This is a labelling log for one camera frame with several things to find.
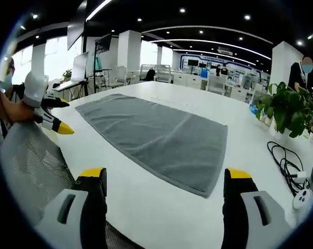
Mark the white office chair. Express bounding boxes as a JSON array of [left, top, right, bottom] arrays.
[[115, 65, 128, 84], [154, 64, 172, 84], [207, 75, 226, 95]]

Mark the black monitor on stand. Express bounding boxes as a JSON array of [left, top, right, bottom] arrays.
[[93, 33, 113, 93]]

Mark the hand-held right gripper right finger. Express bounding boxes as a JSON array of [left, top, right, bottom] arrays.
[[220, 168, 293, 249]]

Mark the white handheld controller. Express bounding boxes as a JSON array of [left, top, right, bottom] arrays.
[[292, 188, 313, 210]]

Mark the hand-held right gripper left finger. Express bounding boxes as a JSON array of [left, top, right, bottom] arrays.
[[35, 168, 108, 249]]

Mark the black cable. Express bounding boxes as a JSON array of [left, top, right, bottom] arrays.
[[266, 141, 311, 198]]

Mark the grey towel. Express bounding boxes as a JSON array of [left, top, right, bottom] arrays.
[[75, 93, 229, 199]]

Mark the person's left hand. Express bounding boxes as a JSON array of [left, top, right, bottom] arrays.
[[0, 100, 36, 123]]

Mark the white power plug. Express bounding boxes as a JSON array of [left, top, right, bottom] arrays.
[[293, 171, 308, 184]]

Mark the white softbox panel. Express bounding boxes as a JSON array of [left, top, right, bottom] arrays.
[[70, 51, 90, 82]]

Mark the green potted plant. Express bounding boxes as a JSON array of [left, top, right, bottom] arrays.
[[255, 81, 313, 139]]

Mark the person's masked head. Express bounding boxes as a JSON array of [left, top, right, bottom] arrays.
[[0, 57, 16, 92]]

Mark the grey mesh chair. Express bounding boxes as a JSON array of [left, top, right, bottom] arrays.
[[0, 121, 136, 249]]

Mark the white table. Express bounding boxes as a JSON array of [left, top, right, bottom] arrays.
[[34, 80, 313, 249]]

